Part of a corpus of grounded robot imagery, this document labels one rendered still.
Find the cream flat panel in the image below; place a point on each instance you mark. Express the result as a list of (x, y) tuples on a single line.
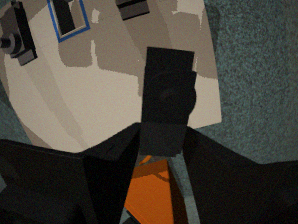
[(74, 70)]

